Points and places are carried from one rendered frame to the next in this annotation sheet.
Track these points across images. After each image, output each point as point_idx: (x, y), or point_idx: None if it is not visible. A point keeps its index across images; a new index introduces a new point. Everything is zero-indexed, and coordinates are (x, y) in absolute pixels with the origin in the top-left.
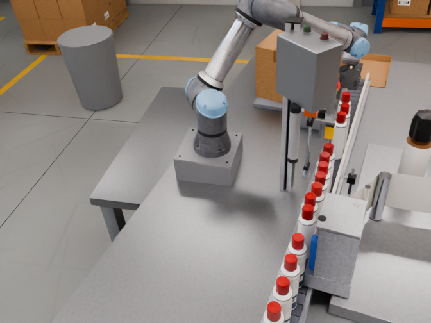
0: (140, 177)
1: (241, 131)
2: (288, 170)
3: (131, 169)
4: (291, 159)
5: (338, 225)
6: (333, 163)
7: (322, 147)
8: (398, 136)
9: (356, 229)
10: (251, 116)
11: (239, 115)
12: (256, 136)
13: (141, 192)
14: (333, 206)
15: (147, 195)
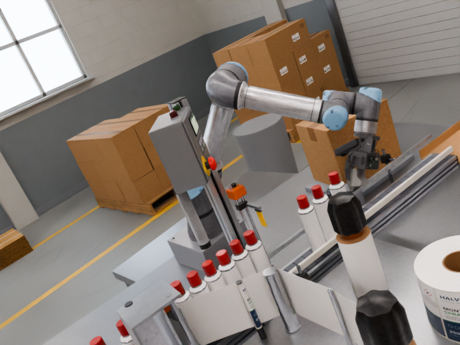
0: (156, 257)
1: (271, 217)
2: None
3: (157, 249)
4: (198, 244)
5: (130, 313)
6: (257, 254)
7: None
8: (437, 232)
9: (137, 320)
10: (294, 202)
11: (285, 200)
12: (280, 223)
13: (145, 271)
14: (149, 294)
15: (146, 274)
